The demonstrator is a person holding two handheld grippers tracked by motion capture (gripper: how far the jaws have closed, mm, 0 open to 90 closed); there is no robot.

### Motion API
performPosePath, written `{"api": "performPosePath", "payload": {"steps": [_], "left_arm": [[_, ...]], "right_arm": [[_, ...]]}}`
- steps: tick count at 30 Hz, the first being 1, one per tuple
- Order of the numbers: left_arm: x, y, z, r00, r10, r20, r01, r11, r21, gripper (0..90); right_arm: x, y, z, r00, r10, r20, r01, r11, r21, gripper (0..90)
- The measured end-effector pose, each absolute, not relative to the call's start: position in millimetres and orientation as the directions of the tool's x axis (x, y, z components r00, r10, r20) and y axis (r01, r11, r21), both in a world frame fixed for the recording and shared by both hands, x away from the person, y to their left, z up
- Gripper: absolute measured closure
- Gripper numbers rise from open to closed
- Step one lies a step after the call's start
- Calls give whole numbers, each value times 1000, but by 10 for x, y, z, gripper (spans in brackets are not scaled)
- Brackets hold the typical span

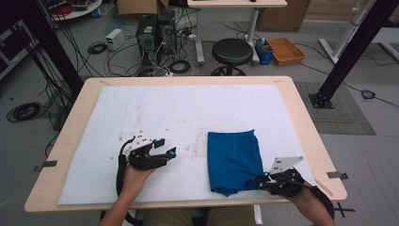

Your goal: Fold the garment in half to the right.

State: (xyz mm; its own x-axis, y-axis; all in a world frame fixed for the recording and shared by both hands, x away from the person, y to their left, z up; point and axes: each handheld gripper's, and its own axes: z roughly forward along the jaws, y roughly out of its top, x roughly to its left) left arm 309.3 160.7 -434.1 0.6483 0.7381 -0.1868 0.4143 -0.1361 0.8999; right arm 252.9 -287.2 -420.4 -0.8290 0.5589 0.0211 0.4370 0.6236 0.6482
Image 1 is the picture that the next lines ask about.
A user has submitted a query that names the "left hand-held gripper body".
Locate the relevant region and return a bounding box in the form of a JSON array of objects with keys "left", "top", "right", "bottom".
[{"left": 120, "top": 130, "right": 168, "bottom": 172}]

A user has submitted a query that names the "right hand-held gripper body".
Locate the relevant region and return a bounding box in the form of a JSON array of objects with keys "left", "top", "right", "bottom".
[{"left": 265, "top": 155, "right": 306, "bottom": 199}]

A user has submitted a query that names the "blue t-shirt white print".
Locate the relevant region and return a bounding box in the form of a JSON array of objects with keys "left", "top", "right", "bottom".
[{"left": 206, "top": 128, "right": 266, "bottom": 198}]

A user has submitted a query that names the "person's right hand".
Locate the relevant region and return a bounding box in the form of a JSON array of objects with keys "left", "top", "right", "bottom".
[{"left": 286, "top": 184, "right": 318, "bottom": 210}]

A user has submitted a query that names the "person's left hand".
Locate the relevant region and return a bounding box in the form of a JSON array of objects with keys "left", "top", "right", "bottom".
[{"left": 121, "top": 164, "right": 157, "bottom": 198}]

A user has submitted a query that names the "white table mat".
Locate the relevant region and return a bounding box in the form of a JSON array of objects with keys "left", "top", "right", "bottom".
[{"left": 57, "top": 83, "right": 316, "bottom": 206}]

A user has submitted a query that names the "grey tape strip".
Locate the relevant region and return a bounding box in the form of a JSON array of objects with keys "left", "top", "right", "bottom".
[
  {"left": 33, "top": 159, "right": 58, "bottom": 173},
  {"left": 326, "top": 170, "right": 349, "bottom": 182}
]

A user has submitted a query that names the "black tape cross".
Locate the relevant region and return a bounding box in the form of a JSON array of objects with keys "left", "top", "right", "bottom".
[{"left": 333, "top": 202, "right": 357, "bottom": 218}]

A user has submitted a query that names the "grey floor mat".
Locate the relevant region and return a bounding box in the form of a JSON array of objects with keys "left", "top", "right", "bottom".
[{"left": 295, "top": 81, "right": 377, "bottom": 137}]

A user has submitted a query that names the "black computer tower green label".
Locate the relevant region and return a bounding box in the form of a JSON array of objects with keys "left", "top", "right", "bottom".
[{"left": 135, "top": 14, "right": 159, "bottom": 69}]

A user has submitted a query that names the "white power supply unit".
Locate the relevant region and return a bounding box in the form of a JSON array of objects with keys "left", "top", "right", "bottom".
[{"left": 104, "top": 27, "right": 126, "bottom": 52}]

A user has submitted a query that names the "black round stool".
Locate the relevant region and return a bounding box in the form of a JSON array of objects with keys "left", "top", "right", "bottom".
[{"left": 210, "top": 38, "right": 254, "bottom": 77}]

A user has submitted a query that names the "blue box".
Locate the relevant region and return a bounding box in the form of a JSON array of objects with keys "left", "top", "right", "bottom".
[{"left": 254, "top": 38, "right": 274, "bottom": 66}]

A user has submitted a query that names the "orange shallow tray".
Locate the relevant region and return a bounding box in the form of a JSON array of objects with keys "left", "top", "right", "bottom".
[{"left": 266, "top": 37, "right": 307, "bottom": 67}]

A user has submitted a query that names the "round white table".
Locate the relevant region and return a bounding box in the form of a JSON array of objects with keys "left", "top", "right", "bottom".
[{"left": 40, "top": 0, "right": 104, "bottom": 23}]

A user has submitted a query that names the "white metal stand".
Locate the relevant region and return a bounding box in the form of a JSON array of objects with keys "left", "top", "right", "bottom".
[{"left": 318, "top": 0, "right": 378, "bottom": 65}]

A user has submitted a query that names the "white desk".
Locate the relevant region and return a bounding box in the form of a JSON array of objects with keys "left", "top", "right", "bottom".
[{"left": 186, "top": 0, "right": 289, "bottom": 66}]

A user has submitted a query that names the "large closed cardboard box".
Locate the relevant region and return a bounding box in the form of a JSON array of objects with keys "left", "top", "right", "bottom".
[{"left": 256, "top": 0, "right": 312, "bottom": 33}]

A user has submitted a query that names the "grey shelf rack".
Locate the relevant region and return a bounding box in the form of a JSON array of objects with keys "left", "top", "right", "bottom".
[{"left": 0, "top": 18, "right": 40, "bottom": 81}]

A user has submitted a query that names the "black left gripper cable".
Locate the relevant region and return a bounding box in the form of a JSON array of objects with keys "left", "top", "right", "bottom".
[{"left": 115, "top": 137, "right": 144, "bottom": 226}]

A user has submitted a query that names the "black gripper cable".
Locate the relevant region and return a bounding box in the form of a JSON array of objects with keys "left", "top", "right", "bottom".
[
  {"left": 115, "top": 137, "right": 144, "bottom": 226},
  {"left": 293, "top": 178, "right": 336, "bottom": 221}
]

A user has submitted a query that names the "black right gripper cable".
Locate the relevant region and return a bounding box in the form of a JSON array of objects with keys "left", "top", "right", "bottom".
[{"left": 293, "top": 178, "right": 336, "bottom": 221}]

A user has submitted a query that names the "small black cable coil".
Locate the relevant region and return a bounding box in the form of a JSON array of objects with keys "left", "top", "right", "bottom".
[{"left": 87, "top": 40, "right": 108, "bottom": 56}]

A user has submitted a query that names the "black floor cable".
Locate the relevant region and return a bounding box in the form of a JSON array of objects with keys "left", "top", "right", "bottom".
[{"left": 295, "top": 41, "right": 399, "bottom": 109}]

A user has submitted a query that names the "large black cable coil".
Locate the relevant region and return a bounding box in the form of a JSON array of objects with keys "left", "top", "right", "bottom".
[{"left": 6, "top": 101, "right": 42, "bottom": 123}]

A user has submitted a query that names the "black metal frame post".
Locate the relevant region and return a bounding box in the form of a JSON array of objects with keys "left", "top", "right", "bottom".
[
  {"left": 308, "top": 0, "right": 399, "bottom": 110},
  {"left": 12, "top": 0, "right": 85, "bottom": 97}
]

